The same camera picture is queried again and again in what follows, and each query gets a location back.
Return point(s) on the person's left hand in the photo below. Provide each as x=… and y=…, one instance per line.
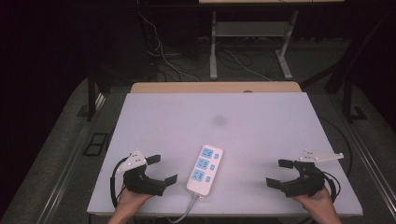
x=129, y=202

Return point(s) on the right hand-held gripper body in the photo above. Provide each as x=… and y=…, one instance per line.
x=306, y=183

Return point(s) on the black metal stand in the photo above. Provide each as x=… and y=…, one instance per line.
x=91, y=93
x=350, y=99

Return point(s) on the person's right hand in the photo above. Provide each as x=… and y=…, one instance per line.
x=319, y=203

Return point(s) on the aluminium floor rail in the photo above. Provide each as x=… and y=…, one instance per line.
x=367, y=155
x=71, y=161

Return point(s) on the white power strip blue sockets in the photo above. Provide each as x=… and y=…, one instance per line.
x=205, y=169

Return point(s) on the grey metal desk frame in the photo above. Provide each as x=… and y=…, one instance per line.
x=249, y=29

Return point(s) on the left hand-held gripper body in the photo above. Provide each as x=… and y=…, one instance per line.
x=141, y=183

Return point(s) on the white foam board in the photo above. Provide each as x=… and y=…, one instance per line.
x=218, y=124

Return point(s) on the black rectangular floor frame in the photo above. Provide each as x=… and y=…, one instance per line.
x=95, y=144

